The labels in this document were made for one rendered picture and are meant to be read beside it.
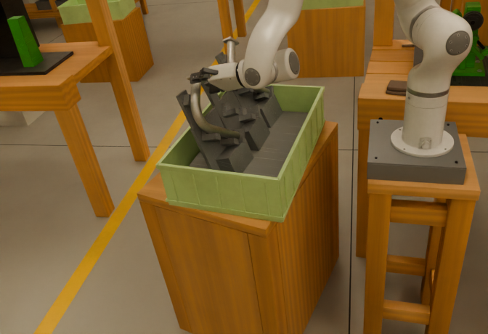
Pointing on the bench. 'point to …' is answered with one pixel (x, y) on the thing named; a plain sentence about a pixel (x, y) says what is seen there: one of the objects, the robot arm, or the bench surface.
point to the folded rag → (397, 88)
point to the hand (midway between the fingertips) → (202, 83)
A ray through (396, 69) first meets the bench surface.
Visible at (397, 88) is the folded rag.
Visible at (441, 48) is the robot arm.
